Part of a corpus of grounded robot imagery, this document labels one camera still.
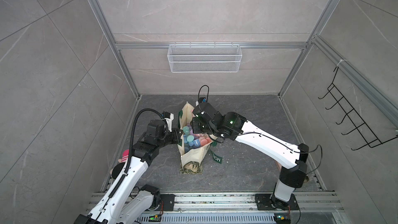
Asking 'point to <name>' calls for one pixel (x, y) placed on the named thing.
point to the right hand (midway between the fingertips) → (194, 123)
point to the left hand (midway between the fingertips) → (184, 129)
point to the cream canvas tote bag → (195, 155)
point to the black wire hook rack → (371, 138)
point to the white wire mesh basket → (204, 58)
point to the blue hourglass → (197, 143)
